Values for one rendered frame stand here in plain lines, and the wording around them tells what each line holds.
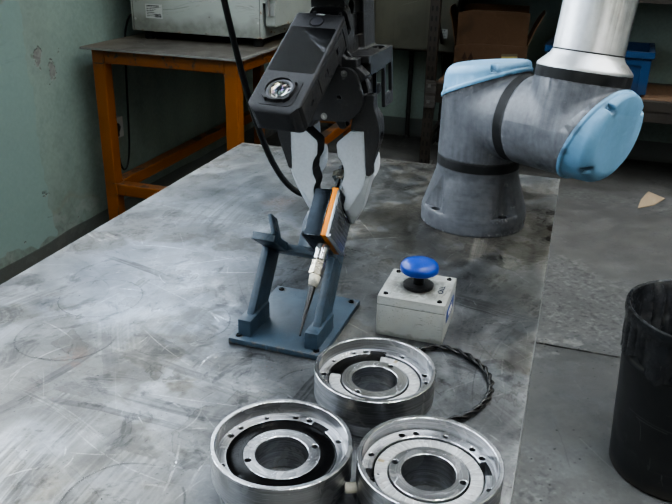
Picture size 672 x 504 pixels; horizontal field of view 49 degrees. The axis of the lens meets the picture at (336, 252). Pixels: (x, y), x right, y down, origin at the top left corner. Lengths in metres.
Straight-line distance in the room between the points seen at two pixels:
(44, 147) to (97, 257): 1.86
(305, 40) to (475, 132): 0.44
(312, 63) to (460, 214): 0.49
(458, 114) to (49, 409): 0.63
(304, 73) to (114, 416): 0.33
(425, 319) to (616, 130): 0.34
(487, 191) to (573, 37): 0.23
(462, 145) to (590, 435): 1.21
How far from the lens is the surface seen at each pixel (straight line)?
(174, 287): 0.88
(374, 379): 0.68
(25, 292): 0.91
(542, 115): 0.95
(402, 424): 0.59
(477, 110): 1.00
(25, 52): 2.73
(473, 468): 0.57
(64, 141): 2.91
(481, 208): 1.04
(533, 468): 1.93
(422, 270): 0.76
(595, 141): 0.92
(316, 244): 0.67
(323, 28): 0.63
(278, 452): 0.60
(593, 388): 2.27
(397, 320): 0.77
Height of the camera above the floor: 1.19
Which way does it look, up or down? 24 degrees down
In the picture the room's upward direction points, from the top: 2 degrees clockwise
